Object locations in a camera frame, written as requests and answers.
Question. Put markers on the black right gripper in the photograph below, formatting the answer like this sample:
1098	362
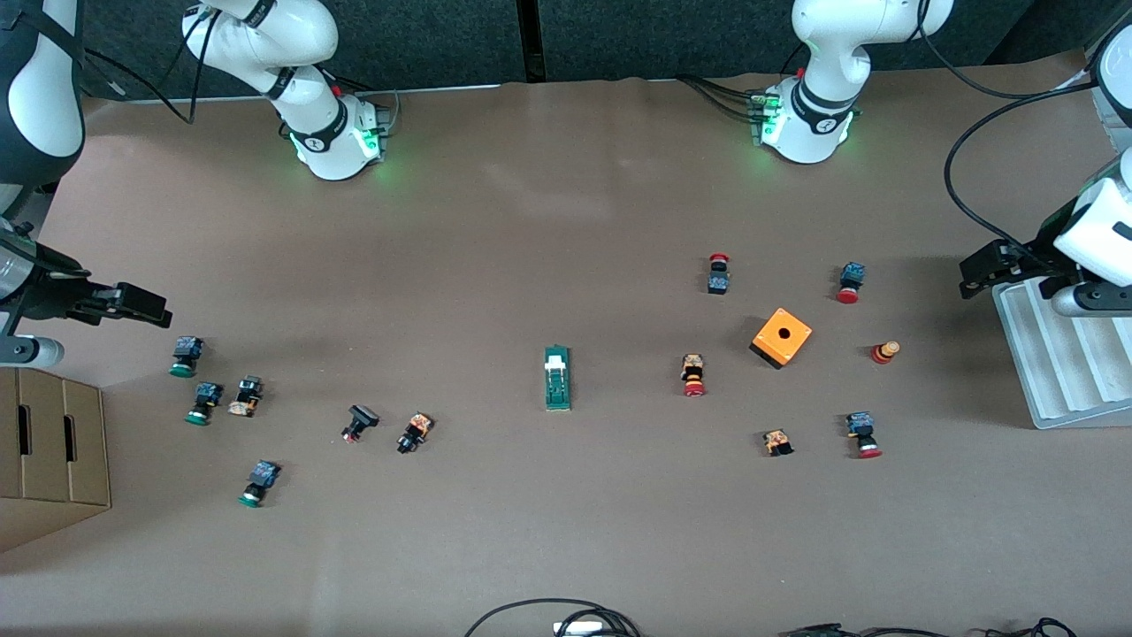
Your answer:
50	288

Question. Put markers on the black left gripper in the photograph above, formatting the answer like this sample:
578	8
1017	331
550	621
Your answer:
1028	256

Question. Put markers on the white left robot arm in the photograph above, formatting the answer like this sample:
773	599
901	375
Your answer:
818	124

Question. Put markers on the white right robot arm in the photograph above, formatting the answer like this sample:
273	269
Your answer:
309	115

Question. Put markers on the green push button blue block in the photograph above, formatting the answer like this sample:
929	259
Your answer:
263	473
209	392
187	348

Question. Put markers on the red mushroom button blue block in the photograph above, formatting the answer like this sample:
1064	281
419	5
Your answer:
852	274
860	425
718	283

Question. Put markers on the red yellow emergency stop head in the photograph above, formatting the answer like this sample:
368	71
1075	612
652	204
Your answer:
882	354

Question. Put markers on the white grooved plastic tray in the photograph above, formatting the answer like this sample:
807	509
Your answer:
1070	372

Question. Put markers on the brown cardboard box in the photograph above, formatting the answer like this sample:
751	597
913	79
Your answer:
53	460

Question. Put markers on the black push button orange block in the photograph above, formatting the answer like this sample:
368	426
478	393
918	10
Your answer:
417	426

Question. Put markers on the red emergency stop orange block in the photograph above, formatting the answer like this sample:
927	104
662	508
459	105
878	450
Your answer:
692	364

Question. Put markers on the white plug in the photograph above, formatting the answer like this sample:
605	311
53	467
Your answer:
579	629

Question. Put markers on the black switch orange contact block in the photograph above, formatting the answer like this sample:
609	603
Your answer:
248	389

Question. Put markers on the orange button enclosure box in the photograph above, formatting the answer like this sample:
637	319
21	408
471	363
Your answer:
769	338

